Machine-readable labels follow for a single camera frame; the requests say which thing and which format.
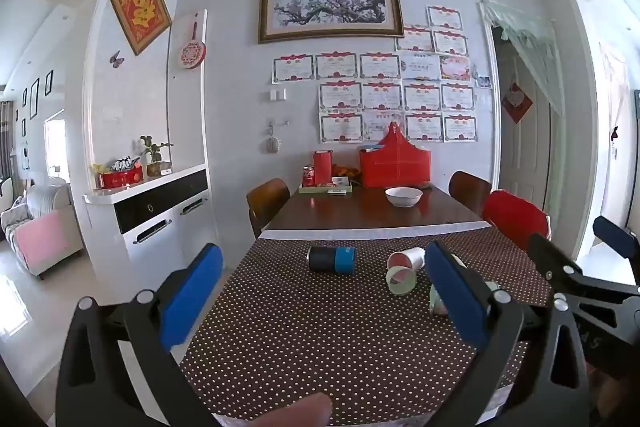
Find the red chair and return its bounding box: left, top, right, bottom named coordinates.
left=482, top=190, right=552, bottom=253

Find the person's left hand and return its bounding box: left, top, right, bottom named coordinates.
left=249, top=393, right=334, bottom=427

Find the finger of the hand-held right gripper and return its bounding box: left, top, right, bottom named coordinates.
left=592, top=216, right=640, bottom=268
left=527, top=233, right=640, bottom=308

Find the white paper cup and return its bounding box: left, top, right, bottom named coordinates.
left=387, top=248, right=426, bottom=271

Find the red gift box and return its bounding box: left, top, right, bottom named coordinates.
left=358, top=122, right=432, bottom=188

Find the framed blossom painting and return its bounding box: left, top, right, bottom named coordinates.
left=258, top=0, right=405, bottom=44

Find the white sofa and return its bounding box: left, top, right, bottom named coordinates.
left=0, top=179, right=85, bottom=281

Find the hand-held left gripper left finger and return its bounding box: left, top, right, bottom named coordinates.
left=55, top=243, right=225, bottom=427

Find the white bowl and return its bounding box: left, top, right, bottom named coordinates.
left=384, top=187, right=424, bottom=208

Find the tall red carton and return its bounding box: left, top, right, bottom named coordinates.
left=313, top=149, right=334, bottom=186

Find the wall of award certificates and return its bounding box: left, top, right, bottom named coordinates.
left=271, top=5, right=494, bottom=144

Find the white door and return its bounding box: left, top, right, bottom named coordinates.
left=499, top=49, right=552, bottom=219

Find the white sideboard cabinet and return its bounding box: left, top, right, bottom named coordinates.
left=82, top=164, right=211, bottom=279

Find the brown wooden chair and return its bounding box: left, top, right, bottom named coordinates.
left=246, top=178, right=291, bottom=239
left=448, top=171, right=494, bottom=218

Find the red tray with items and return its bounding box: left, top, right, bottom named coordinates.
left=98, top=166, right=145, bottom=189

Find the black cup with blue band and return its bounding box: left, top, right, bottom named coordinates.
left=308, top=246, right=357, bottom=276

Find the pale green lace curtain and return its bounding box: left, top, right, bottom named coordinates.
left=479, top=0, right=565, bottom=118

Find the pink blanket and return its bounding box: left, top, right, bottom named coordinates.
left=13, top=209, right=69, bottom=266

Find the pale green paper cup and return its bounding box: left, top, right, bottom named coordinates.
left=428, top=282, right=501, bottom=316
left=385, top=265, right=417, bottom=297

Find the round red hanging ornament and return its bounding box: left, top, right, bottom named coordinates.
left=180, top=13, right=206, bottom=70

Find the red diamond door ornament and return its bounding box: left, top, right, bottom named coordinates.
left=501, top=80, right=533, bottom=124

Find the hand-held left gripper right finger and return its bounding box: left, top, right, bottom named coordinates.
left=424, top=241, right=591, bottom=427

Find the potted green plant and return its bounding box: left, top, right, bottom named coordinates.
left=139, top=136, right=174, bottom=178

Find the green tray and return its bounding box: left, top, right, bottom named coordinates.
left=299, top=183, right=354, bottom=196

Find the red and gold framed picture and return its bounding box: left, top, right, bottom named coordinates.
left=109, top=0, right=173, bottom=56

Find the brown polka-dot tablecloth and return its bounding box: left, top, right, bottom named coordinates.
left=179, top=227, right=553, bottom=426

